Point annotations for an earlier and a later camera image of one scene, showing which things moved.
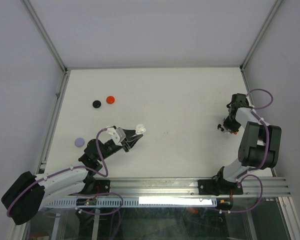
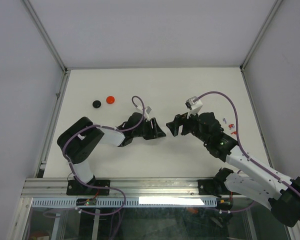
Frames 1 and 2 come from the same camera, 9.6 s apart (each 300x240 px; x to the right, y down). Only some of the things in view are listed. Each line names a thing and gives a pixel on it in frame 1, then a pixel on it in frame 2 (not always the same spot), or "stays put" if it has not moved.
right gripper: [233, 127] -> [180, 120]
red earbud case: [110, 99] stays put
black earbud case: [96, 104] stays put
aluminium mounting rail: [189, 187] stays put
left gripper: [129, 134] -> [154, 133]
